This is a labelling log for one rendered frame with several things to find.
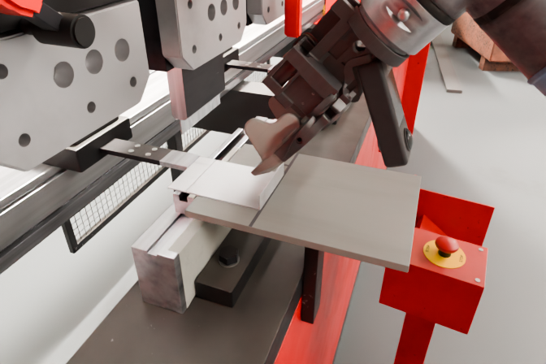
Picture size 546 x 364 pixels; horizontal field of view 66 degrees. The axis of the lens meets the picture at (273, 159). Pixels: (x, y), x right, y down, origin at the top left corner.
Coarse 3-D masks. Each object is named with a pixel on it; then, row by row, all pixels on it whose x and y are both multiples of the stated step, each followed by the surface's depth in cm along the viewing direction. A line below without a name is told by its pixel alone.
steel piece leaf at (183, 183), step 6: (198, 162) 60; (204, 162) 60; (210, 162) 60; (192, 168) 59; (198, 168) 59; (204, 168) 59; (186, 174) 57; (192, 174) 57; (198, 174) 57; (180, 180) 56; (186, 180) 56; (192, 180) 56; (168, 186) 55; (174, 186) 55; (180, 186) 55; (186, 186) 55
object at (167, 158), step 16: (112, 128) 65; (128, 128) 69; (80, 144) 60; (96, 144) 62; (112, 144) 64; (128, 144) 64; (144, 144) 64; (48, 160) 62; (64, 160) 60; (80, 160) 60; (96, 160) 63; (144, 160) 61; (160, 160) 60; (176, 160) 60; (192, 160) 60
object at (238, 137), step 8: (240, 128) 70; (232, 136) 67; (240, 136) 69; (224, 144) 65; (232, 144) 67; (240, 144) 65; (248, 144) 67; (216, 152) 63; (224, 152) 64; (176, 192) 54; (176, 200) 54; (184, 200) 54; (192, 200) 53; (176, 208) 55; (184, 208) 54
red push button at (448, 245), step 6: (438, 240) 74; (444, 240) 74; (450, 240) 74; (456, 240) 75; (438, 246) 74; (444, 246) 73; (450, 246) 73; (456, 246) 73; (438, 252) 76; (444, 252) 73; (450, 252) 73
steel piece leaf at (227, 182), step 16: (208, 176) 57; (224, 176) 57; (240, 176) 57; (256, 176) 57; (272, 176) 53; (192, 192) 54; (208, 192) 54; (224, 192) 54; (240, 192) 54; (256, 192) 54; (256, 208) 51
